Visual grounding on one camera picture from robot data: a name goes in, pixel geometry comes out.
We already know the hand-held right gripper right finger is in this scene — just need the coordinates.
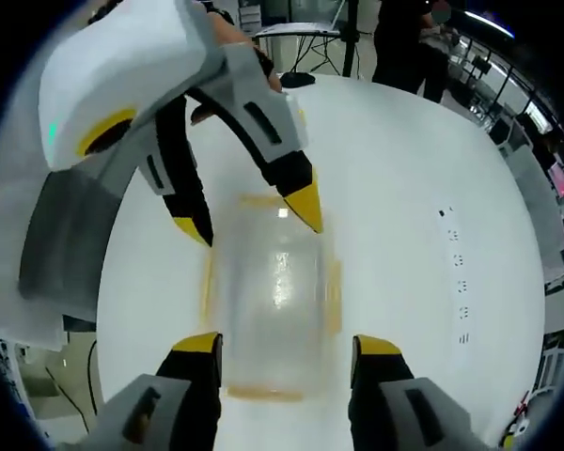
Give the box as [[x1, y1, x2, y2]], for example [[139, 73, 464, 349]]
[[350, 334, 495, 451]]

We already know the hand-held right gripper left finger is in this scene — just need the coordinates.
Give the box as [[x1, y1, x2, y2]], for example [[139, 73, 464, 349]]
[[82, 331, 225, 451]]

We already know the clear box with plastic buckles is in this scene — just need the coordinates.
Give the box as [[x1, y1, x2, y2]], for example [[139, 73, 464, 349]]
[[198, 192, 345, 404]]

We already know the person's left hand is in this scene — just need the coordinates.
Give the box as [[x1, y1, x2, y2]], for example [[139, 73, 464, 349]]
[[206, 8, 284, 95]]

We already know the small black object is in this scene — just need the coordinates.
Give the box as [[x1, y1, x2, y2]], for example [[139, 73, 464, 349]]
[[279, 70, 318, 88]]

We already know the black tripod stand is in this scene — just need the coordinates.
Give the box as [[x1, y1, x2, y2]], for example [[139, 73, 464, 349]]
[[338, 0, 364, 79]]

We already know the table socket row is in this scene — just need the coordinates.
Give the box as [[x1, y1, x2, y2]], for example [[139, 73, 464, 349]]
[[438, 205, 472, 345]]

